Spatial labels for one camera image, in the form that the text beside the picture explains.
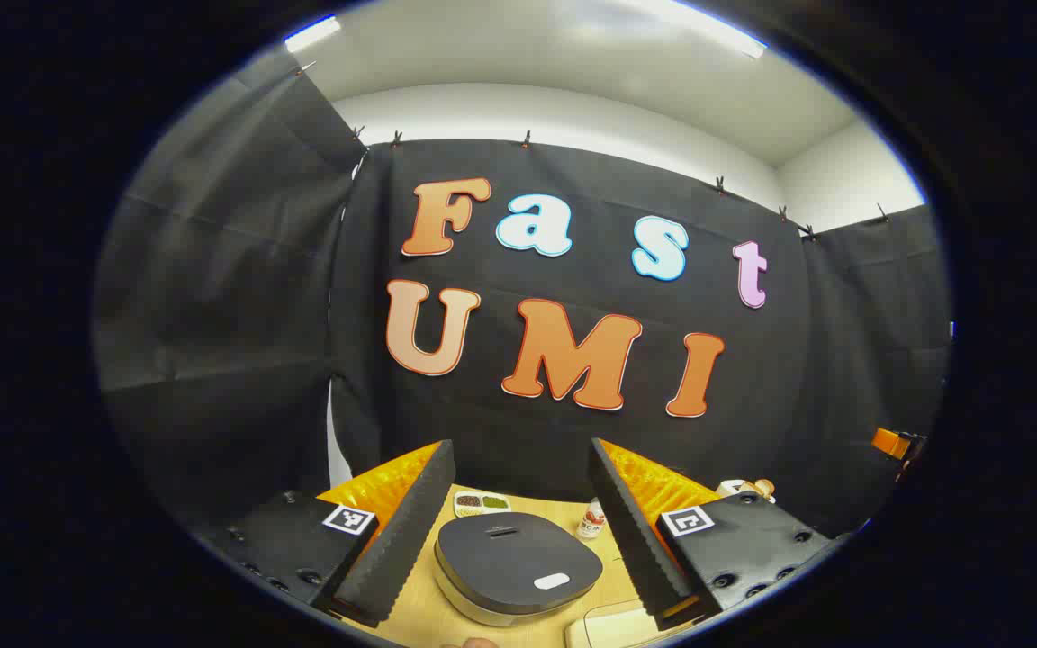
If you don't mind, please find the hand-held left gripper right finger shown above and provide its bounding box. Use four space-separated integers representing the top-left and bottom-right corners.
588 437 834 631

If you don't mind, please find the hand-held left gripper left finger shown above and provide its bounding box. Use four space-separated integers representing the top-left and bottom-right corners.
199 439 456 629

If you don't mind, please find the dark grey rice cooker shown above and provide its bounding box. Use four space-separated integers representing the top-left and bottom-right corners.
435 511 605 628

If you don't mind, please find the clear bottle with red label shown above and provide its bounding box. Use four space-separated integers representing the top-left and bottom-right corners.
575 498 608 542

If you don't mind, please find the white divided dish of beans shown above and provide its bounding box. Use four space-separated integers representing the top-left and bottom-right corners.
453 490 512 518

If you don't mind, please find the white toaster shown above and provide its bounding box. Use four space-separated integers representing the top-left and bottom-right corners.
717 479 776 505

